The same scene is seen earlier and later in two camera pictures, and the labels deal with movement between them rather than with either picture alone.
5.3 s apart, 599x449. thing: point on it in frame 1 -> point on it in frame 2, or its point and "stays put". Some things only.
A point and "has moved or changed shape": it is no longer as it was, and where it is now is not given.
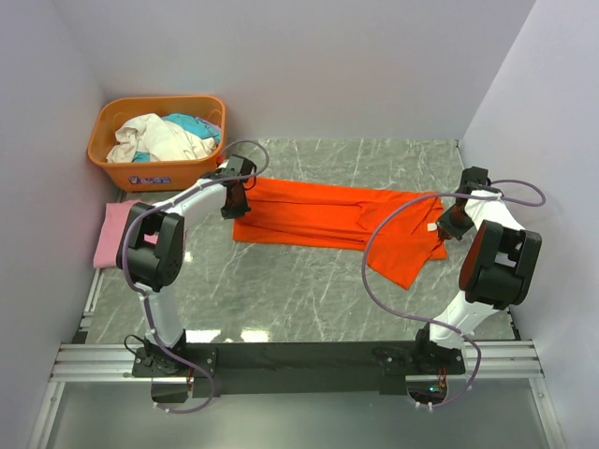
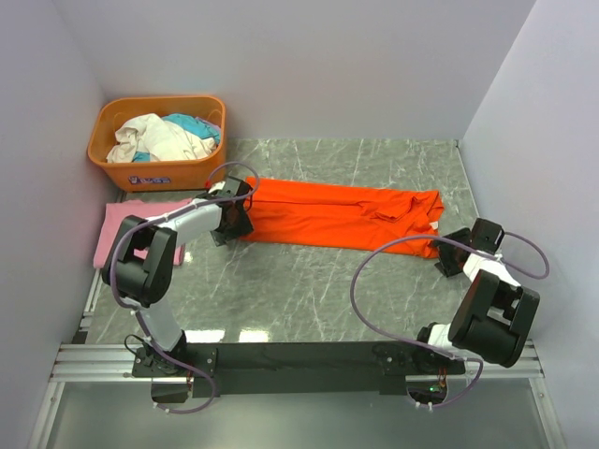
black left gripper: [238, 211] -> [244, 227]
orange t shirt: [403, 242] has moved or changed shape
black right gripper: [447, 230] -> [445, 265]
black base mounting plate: [298, 369] stays put
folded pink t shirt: [116, 216] stays put
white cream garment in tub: [163, 140] stays put
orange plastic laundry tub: [159, 175] stays put
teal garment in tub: [192, 124] stays put
